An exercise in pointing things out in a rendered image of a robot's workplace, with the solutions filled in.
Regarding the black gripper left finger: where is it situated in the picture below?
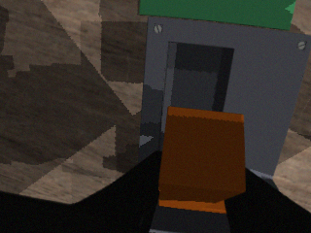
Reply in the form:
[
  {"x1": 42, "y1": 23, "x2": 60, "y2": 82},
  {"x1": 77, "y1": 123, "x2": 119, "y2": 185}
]
[{"x1": 0, "y1": 150, "x2": 162, "y2": 233}]

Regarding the orange l-shaped part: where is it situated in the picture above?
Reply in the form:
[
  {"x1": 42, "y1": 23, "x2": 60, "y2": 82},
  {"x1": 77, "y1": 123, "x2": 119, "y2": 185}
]
[{"x1": 158, "y1": 106, "x2": 246, "y2": 214}]

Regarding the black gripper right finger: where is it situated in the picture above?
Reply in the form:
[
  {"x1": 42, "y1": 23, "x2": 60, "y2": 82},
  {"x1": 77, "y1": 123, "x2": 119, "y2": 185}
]
[{"x1": 225, "y1": 168, "x2": 311, "y2": 233}]

